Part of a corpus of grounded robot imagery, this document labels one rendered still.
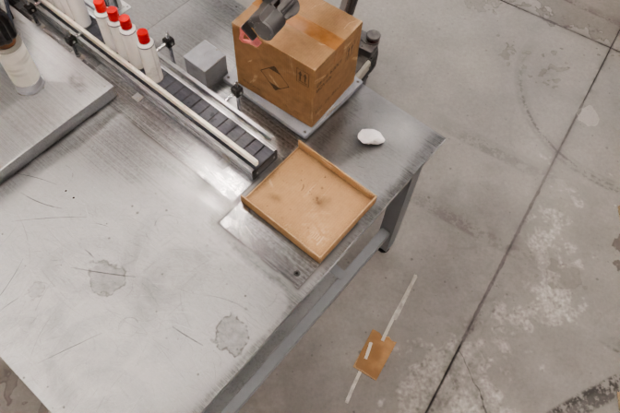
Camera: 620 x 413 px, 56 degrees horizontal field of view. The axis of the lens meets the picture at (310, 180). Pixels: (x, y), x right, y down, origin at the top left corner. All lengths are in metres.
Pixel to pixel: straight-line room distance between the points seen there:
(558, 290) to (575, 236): 0.29
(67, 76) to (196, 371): 1.03
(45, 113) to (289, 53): 0.78
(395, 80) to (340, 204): 1.50
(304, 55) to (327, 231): 0.50
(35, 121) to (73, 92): 0.15
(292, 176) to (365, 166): 0.23
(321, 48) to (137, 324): 0.90
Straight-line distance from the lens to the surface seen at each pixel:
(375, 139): 1.84
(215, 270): 1.65
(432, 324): 2.53
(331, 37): 1.73
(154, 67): 1.91
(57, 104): 1.99
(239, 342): 1.58
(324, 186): 1.76
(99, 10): 1.96
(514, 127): 3.12
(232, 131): 1.81
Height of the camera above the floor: 2.35
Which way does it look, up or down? 59 degrees down
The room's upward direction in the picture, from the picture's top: 4 degrees clockwise
